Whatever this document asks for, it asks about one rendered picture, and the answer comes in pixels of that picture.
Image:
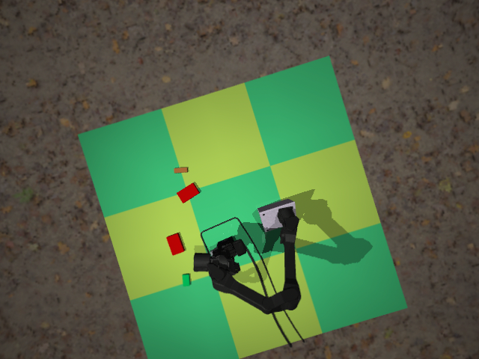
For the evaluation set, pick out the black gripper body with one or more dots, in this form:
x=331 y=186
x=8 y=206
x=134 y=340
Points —
x=239 y=247

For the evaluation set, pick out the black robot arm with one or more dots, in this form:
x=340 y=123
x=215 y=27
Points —
x=221 y=268

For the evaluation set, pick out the red rectangular block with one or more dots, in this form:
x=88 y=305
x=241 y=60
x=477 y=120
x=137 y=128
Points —
x=175 y=243
x=188 y=192

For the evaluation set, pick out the green block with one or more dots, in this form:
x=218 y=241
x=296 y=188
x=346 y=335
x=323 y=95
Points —
x=186 y=279

